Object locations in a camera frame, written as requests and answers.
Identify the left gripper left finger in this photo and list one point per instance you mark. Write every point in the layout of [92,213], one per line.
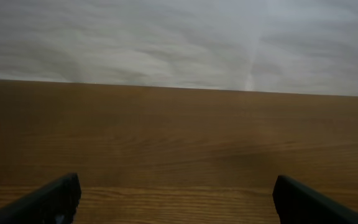
[47,203]

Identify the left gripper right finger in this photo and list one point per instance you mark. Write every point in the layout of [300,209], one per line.
[303,205]

